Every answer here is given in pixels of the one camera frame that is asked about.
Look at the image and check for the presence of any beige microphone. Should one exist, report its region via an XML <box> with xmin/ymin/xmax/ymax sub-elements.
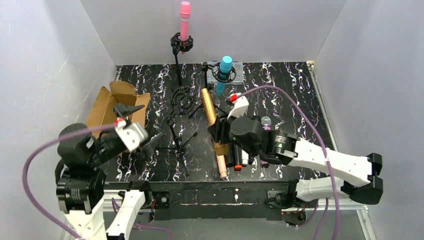
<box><xmin>216</xmin><ymin>155</ymin><xmax>228</xmax><ymax>179</ymax></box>

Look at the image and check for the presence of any white microphone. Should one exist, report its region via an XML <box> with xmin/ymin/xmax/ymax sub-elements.
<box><xmin>241</xmin><ymin>150</ymin><xmax>249</xmax><ymax>167</ymax></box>

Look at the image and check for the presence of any black orange-tipped microphone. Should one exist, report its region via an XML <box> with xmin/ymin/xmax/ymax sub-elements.
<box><xmin>232</xmin><ymin>144</ymin><xmax>243</xmax><ymax>171</ymax></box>

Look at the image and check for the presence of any black tripod microphone stand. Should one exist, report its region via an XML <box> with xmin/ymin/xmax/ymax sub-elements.
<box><xmin>188</xmin><ymin>61</ymin><xmax>238</xmax><ymax>118</ymax></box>
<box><xmin>153</xmin><ymin>86</ymin><xmax>201</xmax><ymax>182</ymax></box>

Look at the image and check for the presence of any black white-banded microphone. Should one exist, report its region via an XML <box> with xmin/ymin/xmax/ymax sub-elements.
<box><xmin>248</xmin><ymin>155</ymin><xmax>256</xmax><ymax>165</ymax></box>

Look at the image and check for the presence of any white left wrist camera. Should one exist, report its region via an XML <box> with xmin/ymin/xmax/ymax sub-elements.
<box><xmin>114</xmin><ymin>118</ymin><xmax>149</xmax><ymax>152</ymax></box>

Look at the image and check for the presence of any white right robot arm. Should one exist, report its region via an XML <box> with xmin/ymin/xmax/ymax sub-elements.
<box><xmin>207</xmin><ymin>116</ymin><xmax>384</xmax><ymax>206</ymax></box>

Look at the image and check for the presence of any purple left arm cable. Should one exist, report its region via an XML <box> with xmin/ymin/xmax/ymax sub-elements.
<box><xmin>22</xmin><ymin>123</ymin><xmax>175</xmax><ymax>240</ymax></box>

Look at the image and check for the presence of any pink microphone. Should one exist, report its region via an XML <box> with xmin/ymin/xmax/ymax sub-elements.
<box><xmin>179</xmin><ymin>1</ymin><xmax>191</xmax><ymax>41</ymax></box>

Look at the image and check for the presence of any purple glitter microphone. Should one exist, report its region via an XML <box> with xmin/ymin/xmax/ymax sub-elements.
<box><xmin>260</xmin><ymin>116</ymin><xmax>272</xmax><ymax>168</ymax></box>

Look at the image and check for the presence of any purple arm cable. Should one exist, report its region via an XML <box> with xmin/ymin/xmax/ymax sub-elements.
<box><xmin>22</xmin><ymin>123</ymin><xmax>175</xmax><ymax>240</ymax></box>
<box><xmin>236</xmin><ymin>85</ymin><xmax>341</xmax><ymax>240</ymax></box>

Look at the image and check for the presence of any gold microphone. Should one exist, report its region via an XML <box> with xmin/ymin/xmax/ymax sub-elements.
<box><xmin>200</xmin><ymin>88</ymin><xmax>228</xmax><ymax>156</ymax></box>

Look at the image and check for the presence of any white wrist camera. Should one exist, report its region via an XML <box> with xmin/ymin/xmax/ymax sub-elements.
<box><xmin>227</xmin><ymin>92</ymin><xmax>249</xmax><ymax>120</ymax></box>
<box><xmin>114</xmin><ymin>118</ymin><xmax>149</xmax><ymax>152</ymax></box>

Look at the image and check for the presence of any aluminium frame rail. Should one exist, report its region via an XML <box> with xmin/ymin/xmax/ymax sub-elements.
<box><xmin>61</xmin><ymin>188</ymin><xmax>378</xmax><ymax>240</ymax></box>

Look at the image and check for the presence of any clear plastic organizer box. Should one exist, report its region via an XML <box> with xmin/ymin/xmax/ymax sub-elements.
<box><xmin>207</xmin><ymin>60</ymin><xmax>244</xmax><ymax>86</ymax></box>

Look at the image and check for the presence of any black round-base microphone stand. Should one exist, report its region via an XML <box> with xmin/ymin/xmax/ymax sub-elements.
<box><xmin>170</xmin><ymin>32</ymin><xmax>194</xmax><ymax>87</ymax></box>

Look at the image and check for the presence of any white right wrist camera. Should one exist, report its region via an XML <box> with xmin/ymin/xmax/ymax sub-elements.
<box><xmin>227</xmin><ymin>92</ymin><xmax>249</xmax><ymax>120</ymax></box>

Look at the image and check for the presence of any turquoise blue microphone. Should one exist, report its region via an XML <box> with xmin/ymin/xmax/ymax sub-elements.
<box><xmin>215</xmin><ymin>55</ymin><xmax>233</xmax><ymax>96</ymax></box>

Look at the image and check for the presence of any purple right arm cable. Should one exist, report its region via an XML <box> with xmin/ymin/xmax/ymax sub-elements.
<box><xmin>236</xmin><ymin>85</ymin><xmax>341</xmax><ymax>240</ymax></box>

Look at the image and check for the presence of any brown cardboard box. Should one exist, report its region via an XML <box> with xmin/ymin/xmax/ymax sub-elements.
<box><xmin>86</xmin><ymin>81</ymin><xmax>151</xmax><ymax>128</ymax></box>

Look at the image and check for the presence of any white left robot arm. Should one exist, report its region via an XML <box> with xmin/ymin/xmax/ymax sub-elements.
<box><xmin>56</xmin><ymin>103</ymin><xmax>159</xmax><ymax>240</ymax></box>

